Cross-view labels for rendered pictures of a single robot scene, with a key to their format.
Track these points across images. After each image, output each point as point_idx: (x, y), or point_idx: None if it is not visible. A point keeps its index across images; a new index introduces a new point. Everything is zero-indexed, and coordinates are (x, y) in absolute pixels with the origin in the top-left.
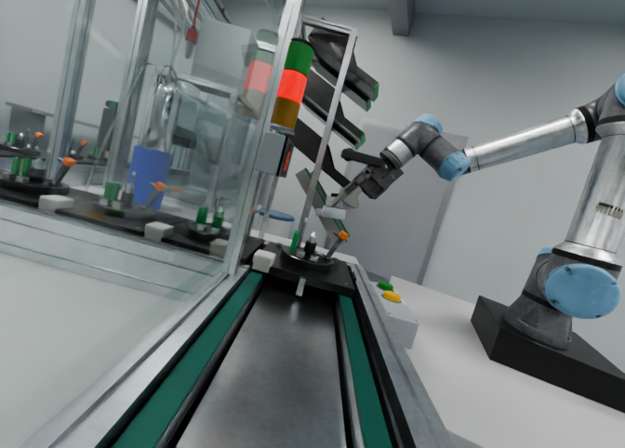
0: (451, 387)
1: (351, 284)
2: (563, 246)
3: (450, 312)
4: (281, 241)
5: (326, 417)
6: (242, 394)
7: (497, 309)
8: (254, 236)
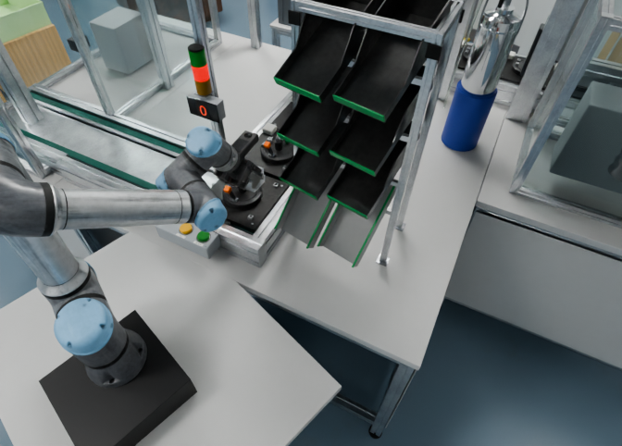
0: (140, 259)
1: None
2: (79, 257)
3: (218, 377)
4: (427, 255)
5: (137, 175)
6: (155, 159)
7: (158, 362)
8: (422, 225)
